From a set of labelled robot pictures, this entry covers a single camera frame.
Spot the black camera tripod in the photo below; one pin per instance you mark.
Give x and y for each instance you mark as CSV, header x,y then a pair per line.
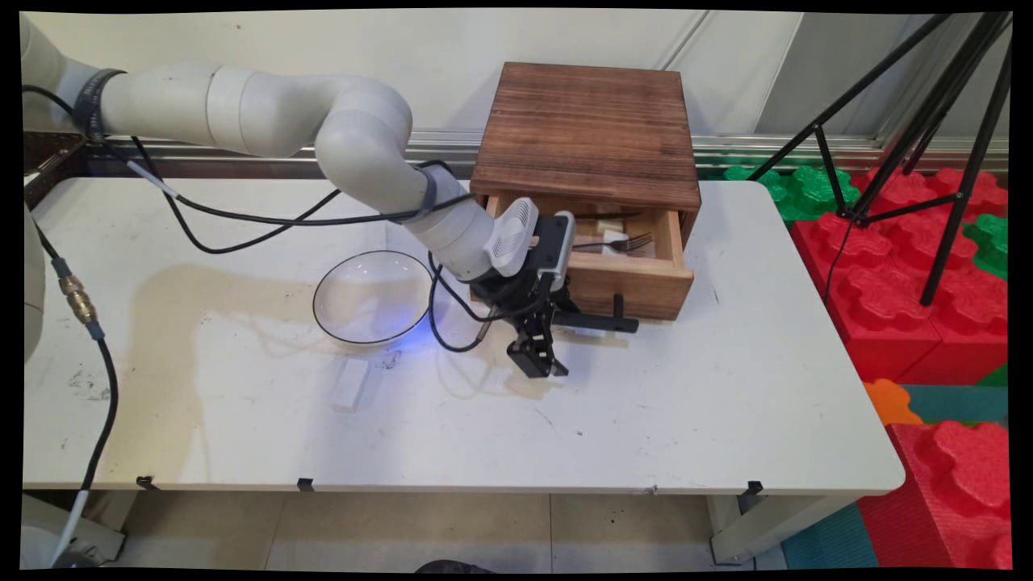
x,y
960,121

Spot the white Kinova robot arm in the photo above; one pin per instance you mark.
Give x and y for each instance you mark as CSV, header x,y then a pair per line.
x,y
266,113

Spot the aluminium wall rail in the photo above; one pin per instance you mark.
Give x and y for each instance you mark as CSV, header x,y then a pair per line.
x,y
767,149

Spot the large red foam block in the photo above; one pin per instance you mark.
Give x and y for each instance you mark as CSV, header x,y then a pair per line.
x,y
880,282

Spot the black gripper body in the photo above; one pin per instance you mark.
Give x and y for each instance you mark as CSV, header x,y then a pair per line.
x,y
516,294

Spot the brown wooden cabinet box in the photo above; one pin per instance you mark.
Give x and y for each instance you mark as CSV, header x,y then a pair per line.
x,y
589,129

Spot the white plate with black rim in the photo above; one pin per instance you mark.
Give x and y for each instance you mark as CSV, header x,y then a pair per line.
x,y
367,298

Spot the metal fork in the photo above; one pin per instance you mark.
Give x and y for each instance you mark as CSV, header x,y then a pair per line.
x,y
621,242

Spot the white rectangular block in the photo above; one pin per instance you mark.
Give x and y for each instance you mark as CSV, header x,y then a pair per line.
x,y
351,386

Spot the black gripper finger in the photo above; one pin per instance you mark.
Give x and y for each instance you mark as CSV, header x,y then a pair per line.
x,y
565,311
537,351

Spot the dark thin utensil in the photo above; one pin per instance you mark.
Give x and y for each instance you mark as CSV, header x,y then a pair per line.
x,y
625,215

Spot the teal foam mat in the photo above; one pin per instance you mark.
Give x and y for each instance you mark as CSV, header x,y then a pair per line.
x,y
944,399

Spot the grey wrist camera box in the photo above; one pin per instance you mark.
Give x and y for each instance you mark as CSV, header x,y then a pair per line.
x,y
555,246

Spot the white table leg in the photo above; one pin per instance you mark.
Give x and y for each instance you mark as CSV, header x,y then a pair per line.
x,y
105,524
767,524

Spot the dark brown woven basket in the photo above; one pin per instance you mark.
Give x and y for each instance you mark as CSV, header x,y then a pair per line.
x,y
48,161

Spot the orange foam piece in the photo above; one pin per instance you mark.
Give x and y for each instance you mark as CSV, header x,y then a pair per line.
x,y
888,402

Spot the green foam block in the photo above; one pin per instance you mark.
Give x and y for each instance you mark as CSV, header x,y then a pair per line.
x,y
807,190
991,242

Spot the small white block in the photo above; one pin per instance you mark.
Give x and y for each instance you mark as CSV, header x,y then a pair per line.
x,y
615,244
608,224

